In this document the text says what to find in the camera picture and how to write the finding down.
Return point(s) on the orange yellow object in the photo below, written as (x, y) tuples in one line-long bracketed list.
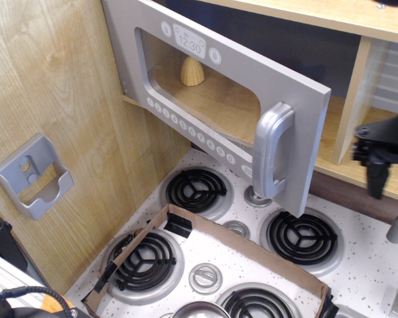
[(51, 304)]

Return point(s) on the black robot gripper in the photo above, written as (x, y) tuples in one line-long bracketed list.
[(377, 148)]

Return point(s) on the yellow toy corn cob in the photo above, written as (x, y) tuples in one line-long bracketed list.
[(191, 73)]

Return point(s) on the back left black burner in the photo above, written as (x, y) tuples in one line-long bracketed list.
[(202, 191)]

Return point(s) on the brown cardboard barrier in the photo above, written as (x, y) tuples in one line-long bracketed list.
[(203, 241)]

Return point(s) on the black equipment on left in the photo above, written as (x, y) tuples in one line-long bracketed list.
[(10, 249)]

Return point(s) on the silver metal pot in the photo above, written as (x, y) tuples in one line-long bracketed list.
[(200, 309)]

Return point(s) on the grey stove knob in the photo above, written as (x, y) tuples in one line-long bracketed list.
[(205, 278), (255, 200), (238, 228)]

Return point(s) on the grey wall phone holder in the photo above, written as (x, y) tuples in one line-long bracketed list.
[(25, 166)]

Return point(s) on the front left black burner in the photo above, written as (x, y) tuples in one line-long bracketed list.
[(150, 272)]

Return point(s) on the middle grey stove knob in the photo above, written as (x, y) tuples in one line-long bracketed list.
[(238, 228)]

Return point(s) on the front right black burner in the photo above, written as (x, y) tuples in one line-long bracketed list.
[(257, 300)]

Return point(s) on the front grey stove knob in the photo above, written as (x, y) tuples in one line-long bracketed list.
[(205, 278)]

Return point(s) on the grey toy microwave door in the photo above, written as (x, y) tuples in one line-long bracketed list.
[(257, 117)]

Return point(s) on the black burner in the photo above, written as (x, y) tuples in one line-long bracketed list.
[(150, 272), (312, 241), (257, 300), (202, 191)]

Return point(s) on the back right black burner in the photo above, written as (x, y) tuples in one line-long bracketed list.
[(312, 241)]

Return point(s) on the wooden shelf cabinet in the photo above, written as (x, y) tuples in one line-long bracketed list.
[(339, 44)]

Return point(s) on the back grey stove knob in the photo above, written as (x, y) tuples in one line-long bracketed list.
[(255, 200)]

